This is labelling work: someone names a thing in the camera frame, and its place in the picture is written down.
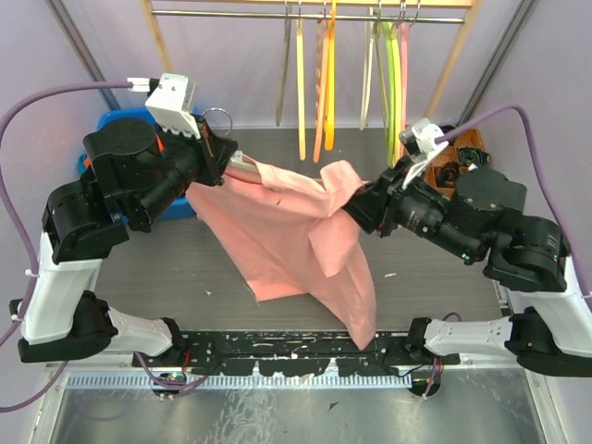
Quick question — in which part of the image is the white hanger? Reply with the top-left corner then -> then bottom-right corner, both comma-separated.
359,20 -> 375,130

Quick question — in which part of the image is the wooden compartment tray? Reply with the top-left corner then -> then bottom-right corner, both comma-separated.
399,119 -> 489,198

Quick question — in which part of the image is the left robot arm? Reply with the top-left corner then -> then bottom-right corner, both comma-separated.
18,116 -> 238,366

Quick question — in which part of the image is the pink t shirt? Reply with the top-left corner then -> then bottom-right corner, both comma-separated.
186,160 -> 376,349

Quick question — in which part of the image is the grey hanger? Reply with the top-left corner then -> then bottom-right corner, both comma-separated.
275,1 -> 291,127

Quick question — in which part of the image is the pale yellow hanger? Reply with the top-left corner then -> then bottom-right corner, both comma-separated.
296,18 -> 306,161

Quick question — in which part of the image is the rolled dark sock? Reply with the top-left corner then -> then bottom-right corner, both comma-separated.
457,146 -> 490,167
436,161 -> 461,189

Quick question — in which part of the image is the cream hanger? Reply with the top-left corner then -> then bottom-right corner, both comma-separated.
201,106 -> 260,175

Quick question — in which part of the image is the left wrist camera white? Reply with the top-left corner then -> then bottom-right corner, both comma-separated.
127,73 -> 201,140

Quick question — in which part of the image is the light orange hanger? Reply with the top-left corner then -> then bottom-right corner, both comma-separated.
313,20 -> 328,163

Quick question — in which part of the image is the wooden clothes rack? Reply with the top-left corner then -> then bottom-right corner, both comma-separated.
140,0 -> 485,186

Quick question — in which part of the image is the orange garment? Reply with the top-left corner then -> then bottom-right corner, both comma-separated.
77,137 -> 164,174

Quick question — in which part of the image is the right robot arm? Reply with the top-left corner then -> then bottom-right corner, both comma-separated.
344,158 -> 591,377

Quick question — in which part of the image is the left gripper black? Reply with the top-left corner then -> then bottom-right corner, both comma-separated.
135,111 -> 238,227

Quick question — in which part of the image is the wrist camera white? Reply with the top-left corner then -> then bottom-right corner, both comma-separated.
399,118 -> 449,190
127,73 -> 201,140

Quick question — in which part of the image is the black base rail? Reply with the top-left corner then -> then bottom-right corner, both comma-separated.
133,328 -> 461,376

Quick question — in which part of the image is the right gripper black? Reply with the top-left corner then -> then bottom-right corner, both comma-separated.
334,153 -> 482,261

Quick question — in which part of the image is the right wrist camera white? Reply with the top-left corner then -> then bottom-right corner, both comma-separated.
399,118 -> 449,190

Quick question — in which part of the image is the yellow green hanger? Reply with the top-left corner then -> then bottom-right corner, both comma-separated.
391,26 -> 402,164

